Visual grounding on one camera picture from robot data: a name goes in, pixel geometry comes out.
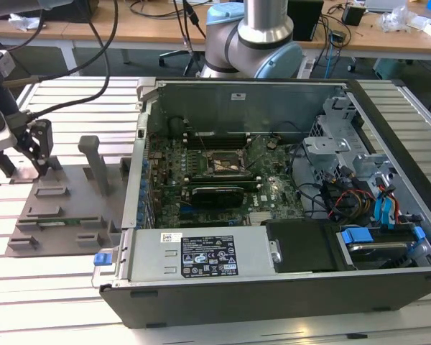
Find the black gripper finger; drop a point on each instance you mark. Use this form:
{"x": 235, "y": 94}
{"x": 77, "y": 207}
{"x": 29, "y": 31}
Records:
{"x": 41, "y": 143}
{"x": 0, "y": 161}

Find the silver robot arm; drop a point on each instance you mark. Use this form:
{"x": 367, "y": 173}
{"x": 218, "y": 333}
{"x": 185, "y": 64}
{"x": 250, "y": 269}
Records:
{"x": 262, "y": 36}

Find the CPU socket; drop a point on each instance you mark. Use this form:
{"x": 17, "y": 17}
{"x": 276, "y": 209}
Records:
{"x": 224, "y": 166}

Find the grey parts rack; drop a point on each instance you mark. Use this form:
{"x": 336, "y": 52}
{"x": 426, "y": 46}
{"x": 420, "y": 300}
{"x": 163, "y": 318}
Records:
{"x": 72, "y": 205}

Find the crumpled white paper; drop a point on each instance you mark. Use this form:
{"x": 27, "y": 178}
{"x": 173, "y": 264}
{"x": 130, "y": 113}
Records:
{"x": 25, "y": 22}

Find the green RAM stick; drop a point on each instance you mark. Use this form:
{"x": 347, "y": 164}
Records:
{"x": 59, "y": 223}

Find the wide black box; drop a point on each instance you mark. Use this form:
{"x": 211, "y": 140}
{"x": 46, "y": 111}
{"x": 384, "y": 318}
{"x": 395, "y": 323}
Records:
{"x": 75, "y": 10}

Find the blue case latch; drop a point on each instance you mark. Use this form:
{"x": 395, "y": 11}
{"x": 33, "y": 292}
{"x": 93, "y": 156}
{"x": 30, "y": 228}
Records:
{"x": 101, "y": 259}

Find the silver power supply unit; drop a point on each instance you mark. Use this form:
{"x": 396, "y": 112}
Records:
{"x": 147, "y": 255}

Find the wooden desk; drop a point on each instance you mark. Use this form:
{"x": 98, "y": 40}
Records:
{"x": 380, "y": 43}
{"x": 147, "y": 32}

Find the black office chair base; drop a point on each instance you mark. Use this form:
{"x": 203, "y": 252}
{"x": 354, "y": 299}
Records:
{"x": 179, "y": 54}

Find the black shrouded graphics card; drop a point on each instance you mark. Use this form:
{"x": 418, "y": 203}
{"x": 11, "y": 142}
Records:
{"x": 217, "y": 197}

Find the round coin cell battery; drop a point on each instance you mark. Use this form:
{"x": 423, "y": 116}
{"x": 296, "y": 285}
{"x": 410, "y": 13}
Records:
{"x": 272, "y": 144}

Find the silver chipset heat sink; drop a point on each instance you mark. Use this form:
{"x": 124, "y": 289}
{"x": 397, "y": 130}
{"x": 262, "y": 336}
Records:
{"x": 260, "y": 218}

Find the green motherboard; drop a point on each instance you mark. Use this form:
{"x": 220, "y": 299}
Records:
{"x": 280, "y": 187}

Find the open black PC case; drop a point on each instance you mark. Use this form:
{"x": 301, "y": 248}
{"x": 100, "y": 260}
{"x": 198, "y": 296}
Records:
{"x": 237, "y": 302}

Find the black plastic bay cover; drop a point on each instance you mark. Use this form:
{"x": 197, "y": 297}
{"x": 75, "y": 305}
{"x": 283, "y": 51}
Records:
{"x": 301, "y": 248}

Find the metal drive cage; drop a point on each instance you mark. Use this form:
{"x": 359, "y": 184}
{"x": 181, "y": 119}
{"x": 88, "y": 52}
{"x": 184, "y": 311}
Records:
{"x": 323, "y": 143}

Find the small black adapter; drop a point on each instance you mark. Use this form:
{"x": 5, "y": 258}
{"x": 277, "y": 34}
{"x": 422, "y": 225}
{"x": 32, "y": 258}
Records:
{"x": 339, "y": 36}

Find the hard disk in blue carrier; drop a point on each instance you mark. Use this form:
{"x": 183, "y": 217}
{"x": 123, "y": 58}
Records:
{"x": 355, "y": 235}

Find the small black cube box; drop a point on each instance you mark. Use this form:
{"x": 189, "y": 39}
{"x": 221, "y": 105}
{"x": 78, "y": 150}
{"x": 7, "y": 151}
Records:
{"x": 352, "y": 15}

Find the pale teal box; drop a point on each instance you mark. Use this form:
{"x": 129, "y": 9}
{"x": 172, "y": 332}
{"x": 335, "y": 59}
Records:
{"x": 388, "y": 68}

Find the grey laptop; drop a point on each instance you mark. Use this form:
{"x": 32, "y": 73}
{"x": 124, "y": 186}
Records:
{"x": 384, "y": 4}

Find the clear plastic bag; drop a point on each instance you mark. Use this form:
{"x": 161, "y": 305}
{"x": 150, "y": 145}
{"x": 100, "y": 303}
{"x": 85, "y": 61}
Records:
{"x": 395, "y": 18}

